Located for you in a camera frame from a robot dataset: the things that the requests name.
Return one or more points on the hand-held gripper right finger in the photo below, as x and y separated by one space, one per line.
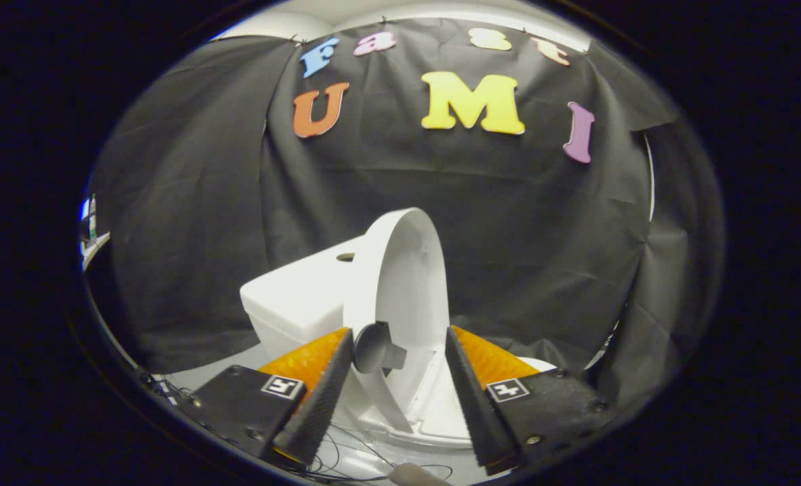
478 398

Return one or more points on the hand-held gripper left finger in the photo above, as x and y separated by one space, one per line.
319 398

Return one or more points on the white toilet lid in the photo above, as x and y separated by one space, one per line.
407 277

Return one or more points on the white toilet seat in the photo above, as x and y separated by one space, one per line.
441 415

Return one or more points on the white toilet body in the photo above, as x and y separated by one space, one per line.
292 331

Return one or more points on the white toilet tank cover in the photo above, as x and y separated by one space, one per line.
306 283

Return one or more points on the black backdrop cloth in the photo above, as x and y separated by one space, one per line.
522 223

